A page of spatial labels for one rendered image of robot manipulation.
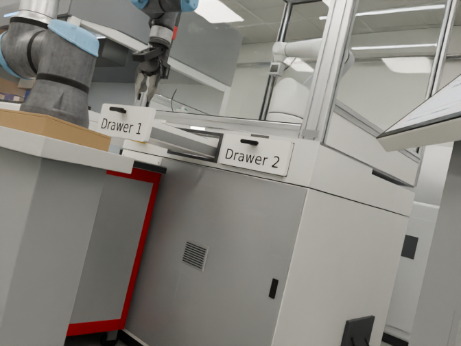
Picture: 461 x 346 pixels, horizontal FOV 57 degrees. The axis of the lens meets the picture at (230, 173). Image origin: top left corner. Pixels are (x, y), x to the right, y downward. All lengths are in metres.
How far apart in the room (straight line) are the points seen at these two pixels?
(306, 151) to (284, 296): 0.45
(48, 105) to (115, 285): 0.93
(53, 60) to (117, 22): 1.41
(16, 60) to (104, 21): 1.27
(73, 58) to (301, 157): 0.72
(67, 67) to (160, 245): 0.92
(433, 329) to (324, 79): 0.78
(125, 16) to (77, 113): 1.49
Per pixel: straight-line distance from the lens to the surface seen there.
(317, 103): 1.37
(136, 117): 1.40
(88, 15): 2.33
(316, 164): 1.33
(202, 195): 1.58
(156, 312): 1.74
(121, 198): 1.64
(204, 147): 1.53
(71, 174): 0.98
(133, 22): 2.47
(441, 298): 0.98
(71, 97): 1.01
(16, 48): 1.14
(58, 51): 1.03
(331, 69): 1.39
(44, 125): 0.91
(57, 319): 1.10
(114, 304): 1.77
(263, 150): 1.41
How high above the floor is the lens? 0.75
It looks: 1 degrees up
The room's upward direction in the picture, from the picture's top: 13 degrees clockwise
